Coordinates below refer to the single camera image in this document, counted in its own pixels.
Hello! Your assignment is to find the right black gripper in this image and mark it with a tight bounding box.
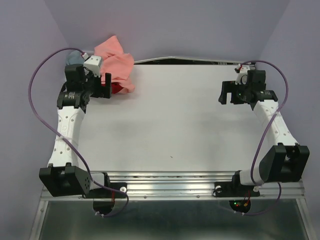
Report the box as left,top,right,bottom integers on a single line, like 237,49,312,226
217,80,251,105

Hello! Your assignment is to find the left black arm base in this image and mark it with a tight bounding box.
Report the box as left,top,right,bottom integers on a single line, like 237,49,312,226
82,182,127,199

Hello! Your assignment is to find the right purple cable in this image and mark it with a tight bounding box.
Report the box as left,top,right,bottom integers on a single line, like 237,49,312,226
217,60,290,217

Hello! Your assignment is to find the red skirt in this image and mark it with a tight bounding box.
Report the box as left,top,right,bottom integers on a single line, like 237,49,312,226
111,82,123,94

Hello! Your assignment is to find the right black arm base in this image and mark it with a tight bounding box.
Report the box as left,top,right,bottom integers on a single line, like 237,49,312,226
212,181,260,198

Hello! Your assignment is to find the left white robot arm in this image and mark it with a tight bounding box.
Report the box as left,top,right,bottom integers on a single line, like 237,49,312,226
39,59,112,197

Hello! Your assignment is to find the pink pleated skirt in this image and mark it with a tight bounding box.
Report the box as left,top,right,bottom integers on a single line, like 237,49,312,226
94,35,135,94

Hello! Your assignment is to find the light blue denim skirt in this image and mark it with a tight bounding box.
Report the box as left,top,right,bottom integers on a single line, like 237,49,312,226
65,50,85,66

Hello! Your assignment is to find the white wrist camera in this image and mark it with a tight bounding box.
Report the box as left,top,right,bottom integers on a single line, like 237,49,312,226
83,55,103,77
234,64,251,85

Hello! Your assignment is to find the aluminium mounting rail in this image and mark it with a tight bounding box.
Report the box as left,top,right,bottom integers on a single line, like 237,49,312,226
40,171,305,202

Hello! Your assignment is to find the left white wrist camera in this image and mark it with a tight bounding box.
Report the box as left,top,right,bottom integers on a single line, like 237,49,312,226
83,55,103,77

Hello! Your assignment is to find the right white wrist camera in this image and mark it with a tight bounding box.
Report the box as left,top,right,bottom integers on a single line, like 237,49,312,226
234,64,251,85

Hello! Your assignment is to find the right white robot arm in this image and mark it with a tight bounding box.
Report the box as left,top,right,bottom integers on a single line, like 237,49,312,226
218,66,310,195

